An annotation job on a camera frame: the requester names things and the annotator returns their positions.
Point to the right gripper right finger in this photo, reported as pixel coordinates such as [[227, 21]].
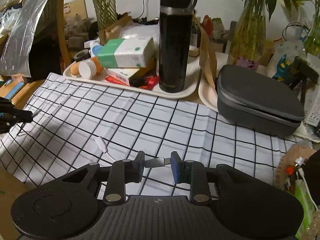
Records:
[[192, 173]]

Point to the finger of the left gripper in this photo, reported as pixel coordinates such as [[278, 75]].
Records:
[[22, 116]]

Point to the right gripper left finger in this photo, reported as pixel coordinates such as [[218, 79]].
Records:
[[118, 175]]

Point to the checkered white tablecloth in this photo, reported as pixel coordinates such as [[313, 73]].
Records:
[[78, 123]]

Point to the silver plastic sheet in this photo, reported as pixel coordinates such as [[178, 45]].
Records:
[[33, 19]]

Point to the white cap orange bottle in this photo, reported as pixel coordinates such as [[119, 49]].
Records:
[[87, 68]]

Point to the cream plastic tray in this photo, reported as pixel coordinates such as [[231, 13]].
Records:
[[142, 80]]

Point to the black tape roll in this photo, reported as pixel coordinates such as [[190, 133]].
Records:
[[82, 55]]

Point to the red white flat box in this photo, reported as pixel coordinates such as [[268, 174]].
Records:
[[124, 76]]

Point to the grey zippered hard case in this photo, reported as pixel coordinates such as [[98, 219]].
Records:
[[257, 102]]

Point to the pink woven basket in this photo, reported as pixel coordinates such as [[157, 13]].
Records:
[[299, 156]]

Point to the brown paper bag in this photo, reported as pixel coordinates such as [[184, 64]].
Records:
[[208, 60]]

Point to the green white tissue pack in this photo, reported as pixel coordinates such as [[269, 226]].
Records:
[[127, 53]]

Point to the white product box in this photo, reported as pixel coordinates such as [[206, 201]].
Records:
[[311, 105]]

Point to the glass vase with bamboo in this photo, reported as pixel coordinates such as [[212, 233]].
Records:
[[105, 11]]

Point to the black small tripod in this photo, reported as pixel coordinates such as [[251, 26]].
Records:
[[302, 72]]

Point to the black thermos bottle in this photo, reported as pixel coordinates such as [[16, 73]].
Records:
[[175, 22]]

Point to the glass vase bamboo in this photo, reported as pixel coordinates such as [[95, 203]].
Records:
[[311, 42], [249, 36]]

